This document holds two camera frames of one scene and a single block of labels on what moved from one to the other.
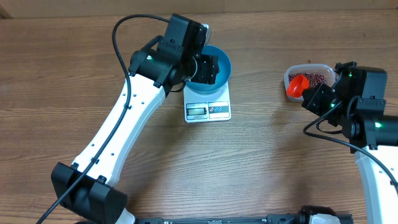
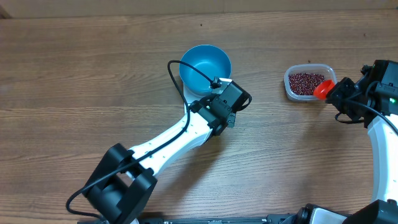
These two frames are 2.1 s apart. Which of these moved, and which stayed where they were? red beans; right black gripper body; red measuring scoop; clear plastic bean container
Moved: right black gripper body; red measuring scoop
Stayed: red beans; clear plastic bean container
